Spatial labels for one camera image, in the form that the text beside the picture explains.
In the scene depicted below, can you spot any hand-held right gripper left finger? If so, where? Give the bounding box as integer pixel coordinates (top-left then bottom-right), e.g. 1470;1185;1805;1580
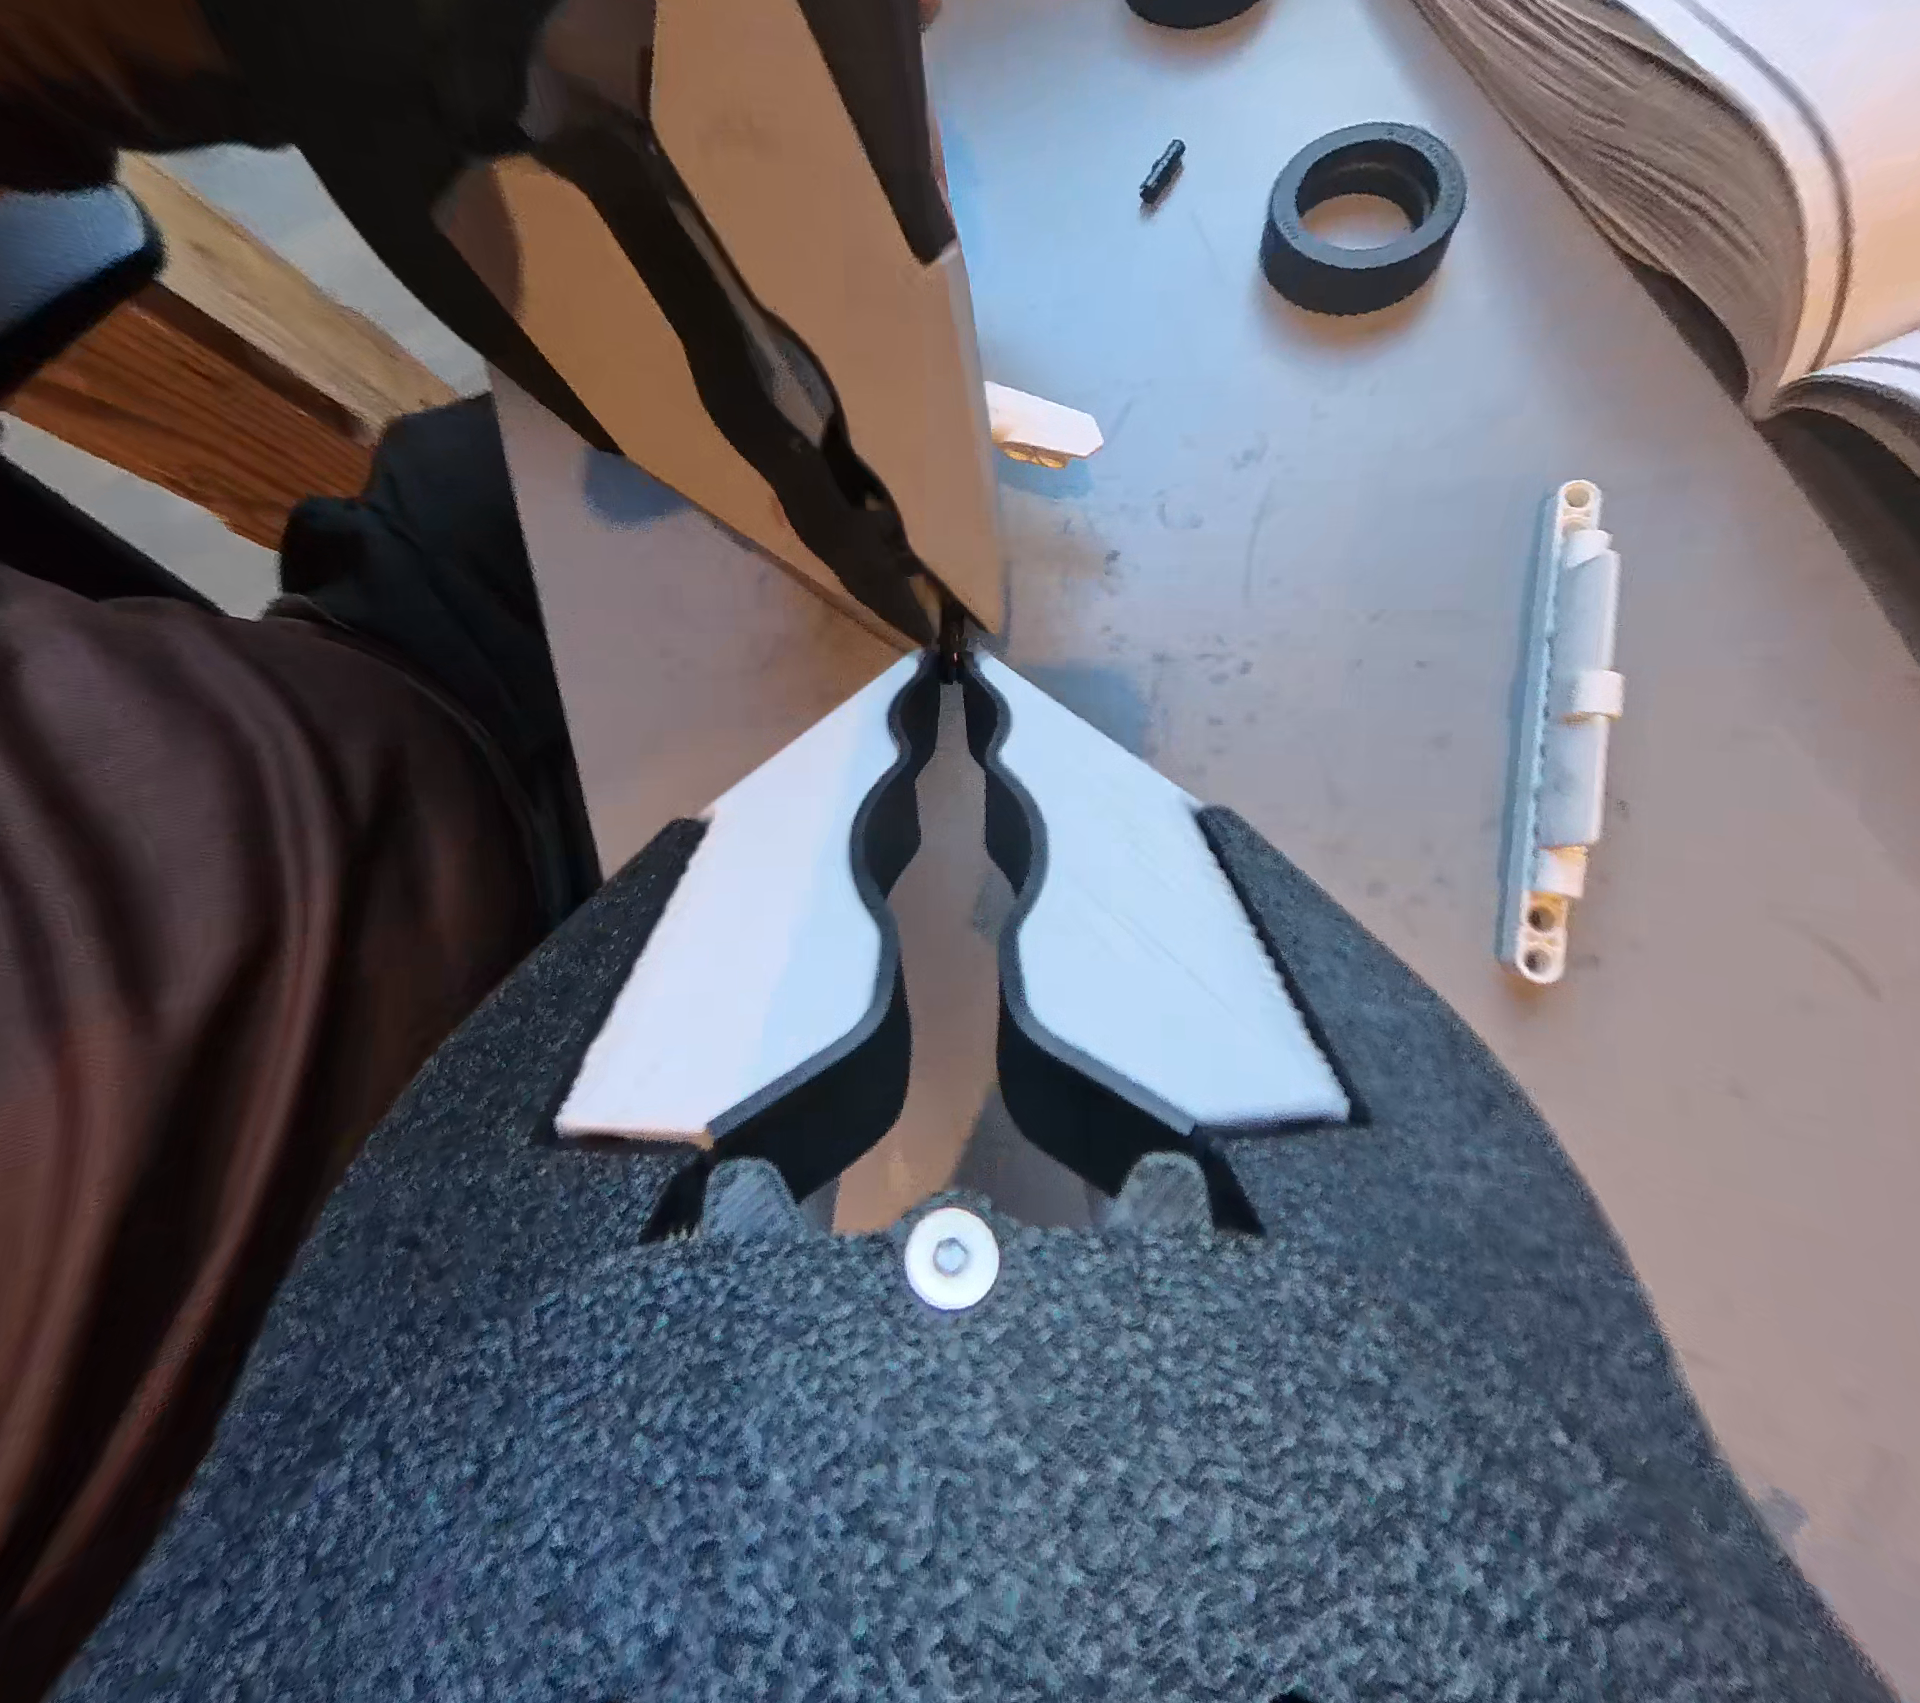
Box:
557;650;937;1156

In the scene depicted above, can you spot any grey desk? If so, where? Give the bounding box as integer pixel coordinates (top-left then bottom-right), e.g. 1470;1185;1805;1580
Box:
486;0;1920;1616

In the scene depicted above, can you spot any long white pointed panel piece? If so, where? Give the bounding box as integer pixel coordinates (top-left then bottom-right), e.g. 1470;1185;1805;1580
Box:
984;381;1106;469

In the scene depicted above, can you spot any white beam with cylinders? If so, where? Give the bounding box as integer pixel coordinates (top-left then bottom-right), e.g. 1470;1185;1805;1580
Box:
1497;480;1629;991

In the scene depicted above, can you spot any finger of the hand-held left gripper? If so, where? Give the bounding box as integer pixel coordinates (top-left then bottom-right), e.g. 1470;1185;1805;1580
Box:
651;0;1004;636
432;156;940;653

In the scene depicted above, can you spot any person's brown-shirted torso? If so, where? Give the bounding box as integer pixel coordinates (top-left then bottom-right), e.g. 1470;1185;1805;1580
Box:
0;561;581;1703

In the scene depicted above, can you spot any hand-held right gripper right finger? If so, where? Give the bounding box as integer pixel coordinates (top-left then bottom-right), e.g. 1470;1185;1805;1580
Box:
964;653;1356;1169

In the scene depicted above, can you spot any wooden bench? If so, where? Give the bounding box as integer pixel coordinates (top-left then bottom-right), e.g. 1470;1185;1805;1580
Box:
0;156;460;553

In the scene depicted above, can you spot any person's black garment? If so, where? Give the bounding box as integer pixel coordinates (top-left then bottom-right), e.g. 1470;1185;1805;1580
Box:
278;397;609;900

